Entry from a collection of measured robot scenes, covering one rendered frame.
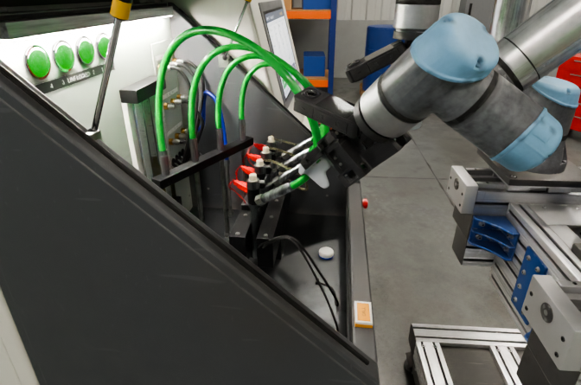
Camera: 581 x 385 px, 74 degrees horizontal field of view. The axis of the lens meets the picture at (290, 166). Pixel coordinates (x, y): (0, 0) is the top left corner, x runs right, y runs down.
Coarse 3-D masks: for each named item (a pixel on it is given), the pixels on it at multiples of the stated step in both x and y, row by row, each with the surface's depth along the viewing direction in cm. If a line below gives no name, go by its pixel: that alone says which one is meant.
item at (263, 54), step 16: (192, 32) 68; (208, 32) 66; (224, 32) 65; (256, 48) 63; (272, 64) 62; (160, 80) 76; (288, 80) 62; (160, 96) 78; (160, 112) 80; (160, 128) 82; (160, 144) 83; (304, 176) 67
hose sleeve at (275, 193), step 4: (284, 184) 70; (288, 184) 70; (276, 188) 72; (280, 188) 71; (284, 188) 70; (288, 188) 70; (268, 192) 73; (272, 192) 72; (276, 192) 72; (280, 192) 71; (284, 192) 71; (288, 192) 70; (260, 196) 74; (264, 196) 74; (268, 196) 73; (272, 196) 72; (276, 196) 72; (264, 200) 74; (268, 200) 73
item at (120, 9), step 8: (112, 0) 41; (120, 0) 41; (128, 0) 41; (112, 8) 41; (120, 8) 41; (128, 8) 41; (120, 16) 41; (128, 16) 42; (120, 24) 43; (112, 32) 43; (112, 40) 43; (112, 48) 44; (112, 56) 44; (104, 72) 45; (104, 80) 46; (104, 88) 46; (104, 96) 47; (96, 104) 47; (96, 112) 48; (96, 120) 48; (96, 128) 49; (96, 136) 49
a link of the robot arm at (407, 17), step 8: (400, 8) 65; (408, 8) 64; (416, 8) 63; (424, 8) 63; (432, 8) 64; (400, 16) 65; (408, 16) 64; (416, 16) 64; (424, 16) 64; (432, 16) 64; (400, 24) 66; (408, 24) 65; (416, 24) 64; (424, 24) 64; (408, 32) 66; (416, 32) 65
